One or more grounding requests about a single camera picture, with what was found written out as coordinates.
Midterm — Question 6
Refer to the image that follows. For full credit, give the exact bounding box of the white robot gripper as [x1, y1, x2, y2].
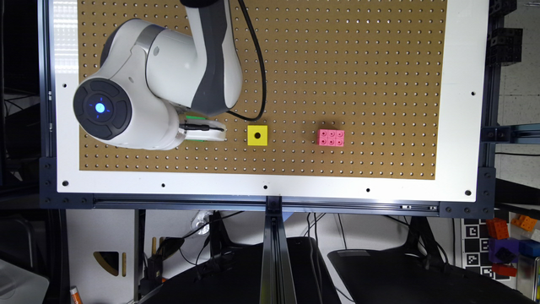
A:
[180, 119, 227, 141]

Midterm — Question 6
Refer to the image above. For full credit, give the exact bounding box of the green cube block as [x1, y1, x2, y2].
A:
[186, 115, 208, 142]

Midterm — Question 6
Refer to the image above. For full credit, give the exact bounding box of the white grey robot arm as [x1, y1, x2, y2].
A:
[73, 1, 243, 150]

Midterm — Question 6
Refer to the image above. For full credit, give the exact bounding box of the yellow cube block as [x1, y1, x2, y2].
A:
[247, 125, 268, 146]

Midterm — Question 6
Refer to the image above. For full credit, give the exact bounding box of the pink studded brick block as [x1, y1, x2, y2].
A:
[317, 129, 345, 147]

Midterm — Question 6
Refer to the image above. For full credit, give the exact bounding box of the black block stack upper right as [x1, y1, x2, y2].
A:
[486, 0, 523, 66]

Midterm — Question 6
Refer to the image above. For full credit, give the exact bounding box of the purple block on shelf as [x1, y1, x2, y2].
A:
[489, 238, 519, 263]

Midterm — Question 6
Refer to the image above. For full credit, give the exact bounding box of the red block on shelf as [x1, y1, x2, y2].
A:
[492, 263, 517, 277]

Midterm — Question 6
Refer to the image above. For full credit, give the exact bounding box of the orange yellow block on shelf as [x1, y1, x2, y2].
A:
[511, 214, 537, 232]

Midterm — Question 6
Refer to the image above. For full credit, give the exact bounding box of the blue block on shelf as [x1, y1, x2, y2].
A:
[519, 240, 540, 257]

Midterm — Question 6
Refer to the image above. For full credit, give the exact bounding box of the black chair left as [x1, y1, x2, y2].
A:
[141, 236, 341, 304]

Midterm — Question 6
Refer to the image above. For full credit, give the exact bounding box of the black chair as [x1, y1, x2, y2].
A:
[328, 249, 533, 304]
[141, 236, 341, 304]

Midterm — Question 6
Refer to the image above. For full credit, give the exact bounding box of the orange glue stick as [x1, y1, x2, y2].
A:
[70, 286, 83, 304]

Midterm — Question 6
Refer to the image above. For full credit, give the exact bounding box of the black chair right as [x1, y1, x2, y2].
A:
[328, 249, 533, 304]

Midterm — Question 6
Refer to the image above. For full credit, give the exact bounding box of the black white fiducial marker sheet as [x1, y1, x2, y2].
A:
[461, 219, 510, 282]

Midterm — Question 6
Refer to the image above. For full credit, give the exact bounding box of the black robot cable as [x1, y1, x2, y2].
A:
[180, 0, 268, 131]

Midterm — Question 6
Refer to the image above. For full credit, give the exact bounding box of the dark aluminium table frame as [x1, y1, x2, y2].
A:
[37, 0, 540, 304]

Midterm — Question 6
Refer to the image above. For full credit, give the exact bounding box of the brown pegboard with white frame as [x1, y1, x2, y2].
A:
[50, 0, 489, 202]

